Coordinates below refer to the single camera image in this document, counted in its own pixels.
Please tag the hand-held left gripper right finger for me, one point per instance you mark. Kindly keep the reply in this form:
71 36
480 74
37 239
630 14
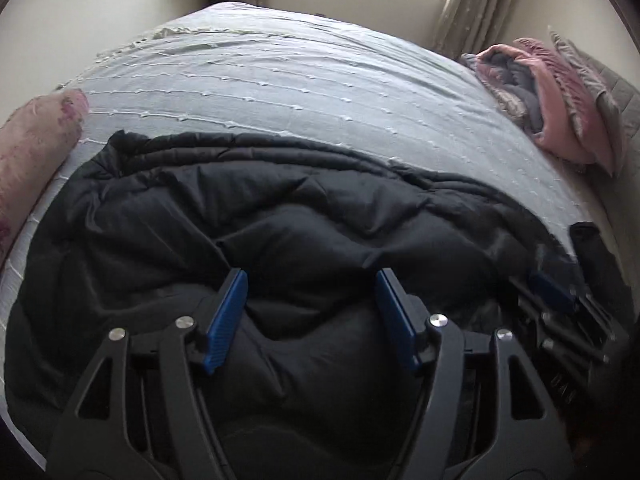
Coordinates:
398 321

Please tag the pink floral bolster pillow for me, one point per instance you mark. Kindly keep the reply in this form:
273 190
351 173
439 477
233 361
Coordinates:
35 160

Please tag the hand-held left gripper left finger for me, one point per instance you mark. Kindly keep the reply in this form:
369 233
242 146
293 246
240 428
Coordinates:
227 321

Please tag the black quilted down jacket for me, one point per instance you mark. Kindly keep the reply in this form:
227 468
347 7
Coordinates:
310 230

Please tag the grey and pink pillow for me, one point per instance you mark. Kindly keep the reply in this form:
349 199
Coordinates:
592 85

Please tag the grey bed cover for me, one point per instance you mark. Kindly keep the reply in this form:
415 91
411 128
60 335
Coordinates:
280 80

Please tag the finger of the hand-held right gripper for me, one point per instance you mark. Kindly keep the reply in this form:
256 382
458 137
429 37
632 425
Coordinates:
552 287
570 351

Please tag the pink folded quilt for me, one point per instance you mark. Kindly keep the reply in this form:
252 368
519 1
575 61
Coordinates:
545 105

